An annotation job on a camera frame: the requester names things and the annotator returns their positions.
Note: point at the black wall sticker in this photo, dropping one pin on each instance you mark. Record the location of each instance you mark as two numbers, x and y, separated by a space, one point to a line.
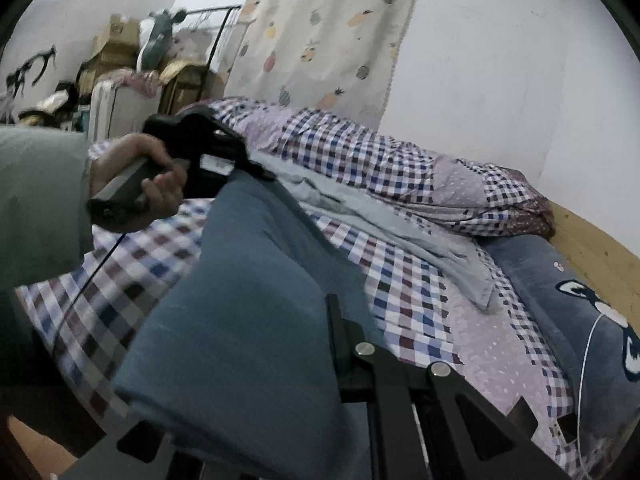
30 67

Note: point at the checkered quilt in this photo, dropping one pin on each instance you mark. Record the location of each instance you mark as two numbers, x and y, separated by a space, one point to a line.
350 150

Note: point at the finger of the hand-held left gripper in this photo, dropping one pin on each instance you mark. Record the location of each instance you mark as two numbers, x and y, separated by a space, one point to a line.
245 155

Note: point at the blue cartoon print pillow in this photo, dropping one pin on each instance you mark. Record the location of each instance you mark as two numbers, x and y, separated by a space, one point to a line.
540 280

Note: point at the pile of household clutter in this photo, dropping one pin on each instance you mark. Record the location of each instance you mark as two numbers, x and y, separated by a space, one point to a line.
55 105

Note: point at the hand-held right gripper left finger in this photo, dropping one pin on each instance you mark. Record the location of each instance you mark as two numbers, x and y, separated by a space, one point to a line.
100 465

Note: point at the checkered bed sheet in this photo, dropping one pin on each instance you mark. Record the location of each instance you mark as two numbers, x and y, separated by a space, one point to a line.
440 320

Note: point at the teal sweatshirt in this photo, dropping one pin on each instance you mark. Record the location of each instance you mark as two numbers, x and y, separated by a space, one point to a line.
240 310

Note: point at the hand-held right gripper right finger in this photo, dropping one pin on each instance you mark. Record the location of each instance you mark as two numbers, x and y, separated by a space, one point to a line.
336 340

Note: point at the black clothes rack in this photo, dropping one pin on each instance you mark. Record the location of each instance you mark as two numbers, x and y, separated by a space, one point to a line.
210 8

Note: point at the pineapple print curtain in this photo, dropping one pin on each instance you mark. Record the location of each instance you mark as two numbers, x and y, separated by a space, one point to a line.
325 35

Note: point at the light grey-green cloth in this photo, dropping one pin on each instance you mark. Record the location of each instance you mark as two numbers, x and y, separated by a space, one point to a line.
400 240

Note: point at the person's left hand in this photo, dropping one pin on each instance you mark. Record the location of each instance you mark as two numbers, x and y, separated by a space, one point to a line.
130 147

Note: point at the white suitcase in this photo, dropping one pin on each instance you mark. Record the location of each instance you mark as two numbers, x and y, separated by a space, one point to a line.
125 110

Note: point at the pink cloth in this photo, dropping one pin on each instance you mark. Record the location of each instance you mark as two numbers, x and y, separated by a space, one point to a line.
135 80

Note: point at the cardboard box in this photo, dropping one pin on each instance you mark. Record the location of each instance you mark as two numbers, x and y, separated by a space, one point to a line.
185 90
117 50

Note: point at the grey-green plush toy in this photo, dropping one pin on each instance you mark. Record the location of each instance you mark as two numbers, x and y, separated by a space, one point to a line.
155 40

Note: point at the wooden headboard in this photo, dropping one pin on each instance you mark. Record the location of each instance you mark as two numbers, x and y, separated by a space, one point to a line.
600 250

